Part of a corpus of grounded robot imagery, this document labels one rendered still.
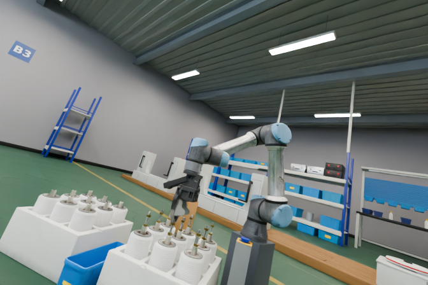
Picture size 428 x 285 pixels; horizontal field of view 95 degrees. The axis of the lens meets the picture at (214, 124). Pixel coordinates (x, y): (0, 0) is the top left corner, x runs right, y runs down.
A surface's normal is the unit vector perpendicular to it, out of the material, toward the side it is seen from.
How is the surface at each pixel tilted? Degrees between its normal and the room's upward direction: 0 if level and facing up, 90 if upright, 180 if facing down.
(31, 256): 90
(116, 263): 90
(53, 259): 90
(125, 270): 90
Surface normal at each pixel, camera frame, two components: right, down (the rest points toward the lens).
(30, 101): 0.73, 0.00
